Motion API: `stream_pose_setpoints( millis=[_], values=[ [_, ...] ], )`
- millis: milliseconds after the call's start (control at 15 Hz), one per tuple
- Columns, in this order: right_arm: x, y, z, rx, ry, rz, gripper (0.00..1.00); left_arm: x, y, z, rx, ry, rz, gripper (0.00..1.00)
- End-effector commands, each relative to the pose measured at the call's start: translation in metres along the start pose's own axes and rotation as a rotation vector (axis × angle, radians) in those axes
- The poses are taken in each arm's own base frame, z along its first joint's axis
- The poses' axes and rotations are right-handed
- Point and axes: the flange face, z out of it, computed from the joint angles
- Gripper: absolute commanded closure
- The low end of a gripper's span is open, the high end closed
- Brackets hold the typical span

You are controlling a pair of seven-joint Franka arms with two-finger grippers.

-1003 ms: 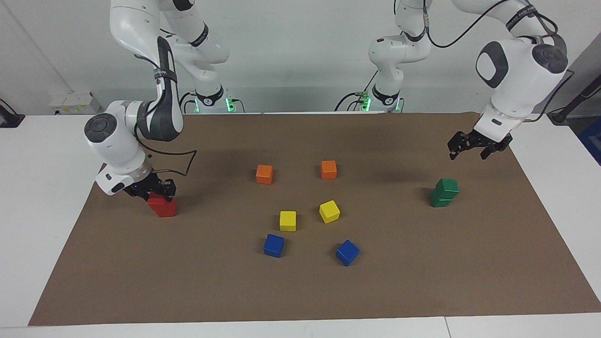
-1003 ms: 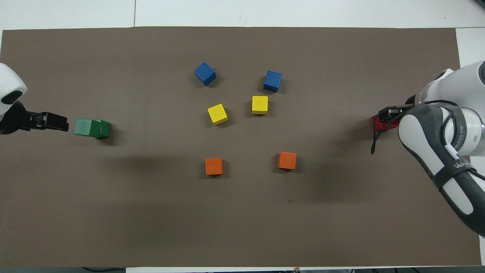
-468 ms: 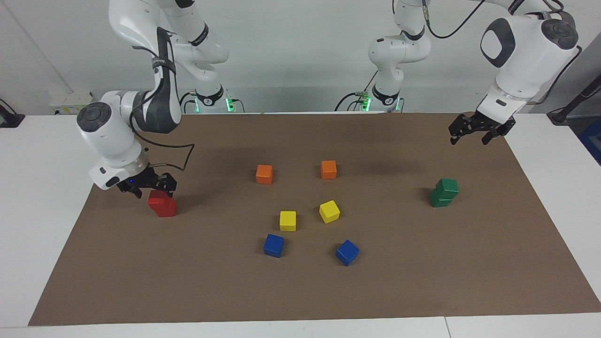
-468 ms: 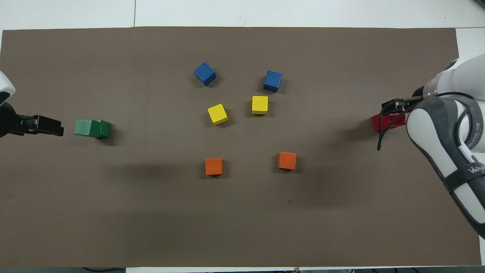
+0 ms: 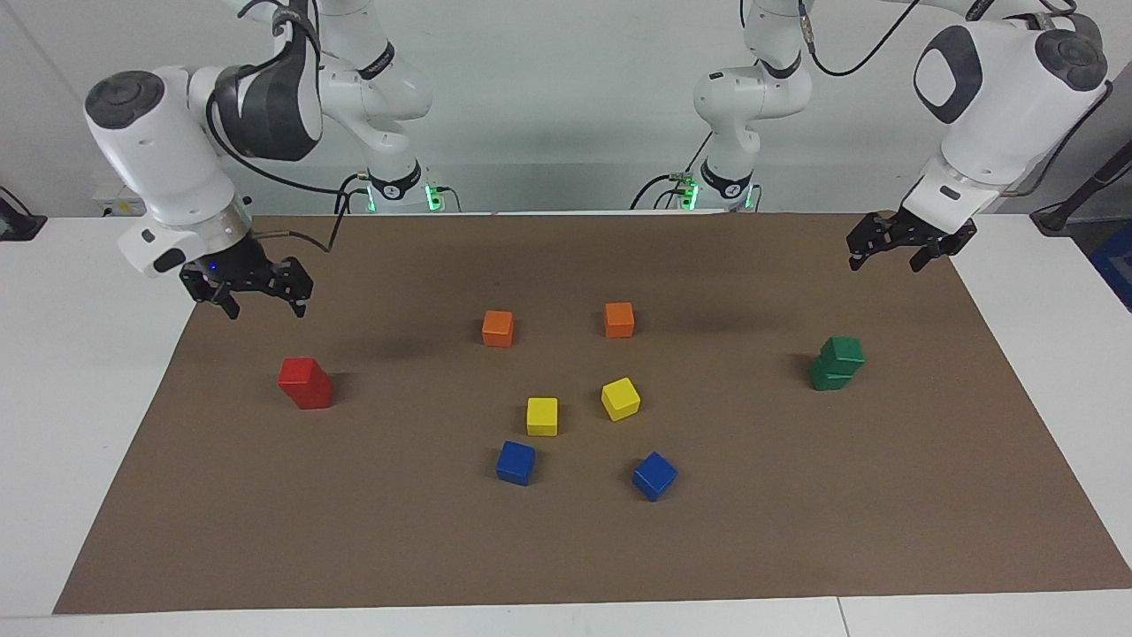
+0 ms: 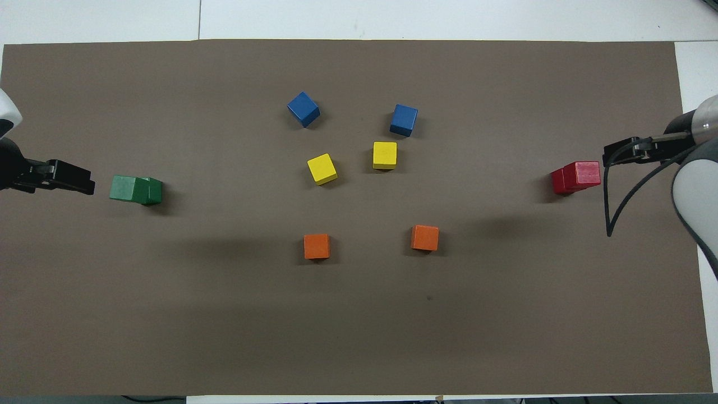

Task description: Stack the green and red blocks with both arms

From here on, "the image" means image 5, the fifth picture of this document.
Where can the white wall socket box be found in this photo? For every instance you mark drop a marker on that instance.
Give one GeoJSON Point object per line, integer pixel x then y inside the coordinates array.
{"type": "Point", "coordinates": [124, 205]}

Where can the white wall conduit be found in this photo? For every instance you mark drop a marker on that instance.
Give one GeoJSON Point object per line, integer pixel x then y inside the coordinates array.
{"type": "Point", "coordinates": [62, 51]}

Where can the brown table mat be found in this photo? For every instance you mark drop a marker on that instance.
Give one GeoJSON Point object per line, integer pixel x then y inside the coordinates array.
{"type": "Point", "coordinates": [796, 531]}

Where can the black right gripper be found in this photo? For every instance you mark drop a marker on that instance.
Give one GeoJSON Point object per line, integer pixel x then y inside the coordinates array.
{"type": "Point", "coordinates": [232, 264]}

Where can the orange wooden cube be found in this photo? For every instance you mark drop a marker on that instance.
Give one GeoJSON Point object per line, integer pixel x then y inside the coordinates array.
{"type": "Point", "coordinates": [619, 319]}
{"type": "Point", "coordinates": [498, 328]}

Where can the red wooden cube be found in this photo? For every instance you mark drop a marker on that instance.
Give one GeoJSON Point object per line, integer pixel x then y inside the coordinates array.
{"type": "Point", "coordinates": [299, 372]}
{"type": "Point", "coordinates": [314, 396]}

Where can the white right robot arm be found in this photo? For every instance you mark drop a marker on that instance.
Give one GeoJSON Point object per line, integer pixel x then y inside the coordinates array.
{"type": "Point", "coordinates": [150, 141]}

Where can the black clamp mount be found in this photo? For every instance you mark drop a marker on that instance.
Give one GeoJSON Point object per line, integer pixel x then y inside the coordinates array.
{"type": "Point", "coordinates": [18, 226]}

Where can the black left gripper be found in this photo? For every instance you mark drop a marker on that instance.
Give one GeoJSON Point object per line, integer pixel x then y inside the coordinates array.
{"type": "Point", "coordinates": [924, 230]}

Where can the green wooden cube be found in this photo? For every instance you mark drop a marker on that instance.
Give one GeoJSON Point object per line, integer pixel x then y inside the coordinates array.
{"type": "Point", "coordinates": [842, 351]}
{"type": "Point", "coordinates": [829, 380]}

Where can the blue wooden cube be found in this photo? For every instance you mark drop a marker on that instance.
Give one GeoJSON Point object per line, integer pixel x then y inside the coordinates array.
{"type": "Point", "coordinates": [654, 476]}
{"type": "Point", "coordinates": [516, 463]}

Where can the yellow wooden cube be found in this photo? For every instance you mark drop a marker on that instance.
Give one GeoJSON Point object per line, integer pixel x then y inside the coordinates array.
{"type": "Point", "coordinates": [542, 416]}
{"type": "Point", "coordinates": [621, 398]}

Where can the blue crate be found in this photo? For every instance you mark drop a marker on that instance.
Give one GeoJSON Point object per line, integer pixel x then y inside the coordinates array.
{"type": "Point", "coordinates": [1116, 261]}

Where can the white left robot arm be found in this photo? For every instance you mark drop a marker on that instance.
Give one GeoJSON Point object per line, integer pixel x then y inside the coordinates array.
{"type": "Point", "coordinates": [999, 97]}

